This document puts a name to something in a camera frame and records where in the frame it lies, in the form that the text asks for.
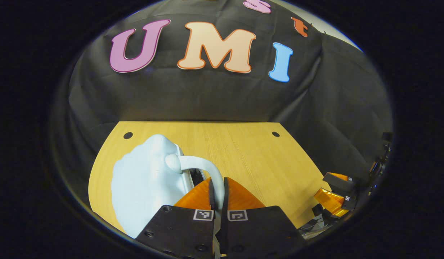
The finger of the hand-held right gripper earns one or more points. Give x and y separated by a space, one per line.
333 203
342 182

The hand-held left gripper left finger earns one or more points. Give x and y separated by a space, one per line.
178 230

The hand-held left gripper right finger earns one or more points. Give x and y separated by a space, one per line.
261 230

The light blue suitcase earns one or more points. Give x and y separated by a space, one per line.
146 187

